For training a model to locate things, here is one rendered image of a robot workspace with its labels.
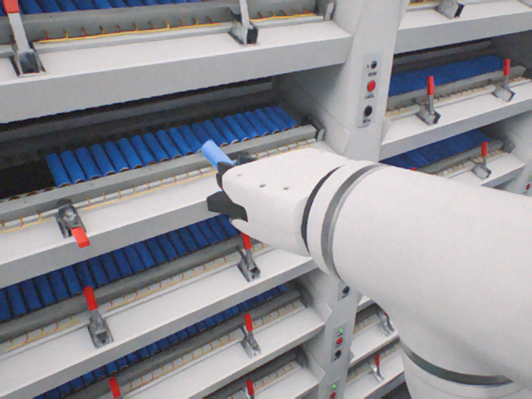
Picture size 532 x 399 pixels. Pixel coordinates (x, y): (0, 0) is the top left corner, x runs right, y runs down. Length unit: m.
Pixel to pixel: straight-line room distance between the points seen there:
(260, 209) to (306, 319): 0.71
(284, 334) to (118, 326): 0.38
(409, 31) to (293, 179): 0.54
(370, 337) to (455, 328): 1.05
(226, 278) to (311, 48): 0.41
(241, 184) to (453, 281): 0.18
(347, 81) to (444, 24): 0.23
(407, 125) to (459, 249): 0.73
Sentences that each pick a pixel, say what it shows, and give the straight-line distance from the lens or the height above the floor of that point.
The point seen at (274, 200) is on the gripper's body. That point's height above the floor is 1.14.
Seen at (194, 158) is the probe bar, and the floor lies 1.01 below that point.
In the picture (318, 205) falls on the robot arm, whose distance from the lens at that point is 0.28.
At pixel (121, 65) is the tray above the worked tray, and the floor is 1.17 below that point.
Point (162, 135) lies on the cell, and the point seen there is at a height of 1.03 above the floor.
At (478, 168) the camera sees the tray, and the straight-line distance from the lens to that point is 1.25.
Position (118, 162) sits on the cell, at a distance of 0.67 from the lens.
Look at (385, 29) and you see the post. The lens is 0.77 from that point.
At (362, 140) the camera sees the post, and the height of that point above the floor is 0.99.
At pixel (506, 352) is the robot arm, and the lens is 0.21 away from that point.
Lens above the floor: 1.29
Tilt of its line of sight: 31 degrees down
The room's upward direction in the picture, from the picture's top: straight up
